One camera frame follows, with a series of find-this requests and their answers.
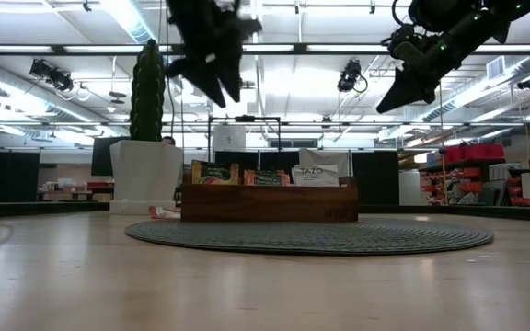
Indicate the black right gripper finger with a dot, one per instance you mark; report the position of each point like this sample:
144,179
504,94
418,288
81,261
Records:
396,89
414,95

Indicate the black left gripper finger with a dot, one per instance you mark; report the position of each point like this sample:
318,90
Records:
210,85
232,80

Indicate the red fruit tea packet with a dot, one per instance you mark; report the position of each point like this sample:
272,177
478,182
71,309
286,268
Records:
266,178

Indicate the wooden tea organizer box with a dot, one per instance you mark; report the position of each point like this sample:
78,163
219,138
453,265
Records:
269,204

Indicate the thin vertical pole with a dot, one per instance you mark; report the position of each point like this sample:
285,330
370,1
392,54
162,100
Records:
441,138

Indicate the green cactus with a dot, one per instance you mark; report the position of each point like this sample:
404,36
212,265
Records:
147,92

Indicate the person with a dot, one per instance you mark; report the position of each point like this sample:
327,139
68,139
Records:
169,140

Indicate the overhead light bar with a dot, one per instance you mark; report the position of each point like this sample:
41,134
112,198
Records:
338,48

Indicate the black partition panel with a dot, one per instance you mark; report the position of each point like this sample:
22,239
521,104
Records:
242,158
281,160
5,177
101,156
377,177

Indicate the shelf with red bins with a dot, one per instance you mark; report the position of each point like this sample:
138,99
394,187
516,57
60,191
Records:
472,151

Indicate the grey round placemat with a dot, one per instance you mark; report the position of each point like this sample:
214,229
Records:
311,236

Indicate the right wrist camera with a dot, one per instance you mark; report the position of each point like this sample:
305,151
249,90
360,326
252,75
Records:
405,41

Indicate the black stand frame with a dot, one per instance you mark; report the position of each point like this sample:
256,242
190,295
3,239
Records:
244,118

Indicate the silver ceiling air duct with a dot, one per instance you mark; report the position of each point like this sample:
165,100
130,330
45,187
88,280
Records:
499,76

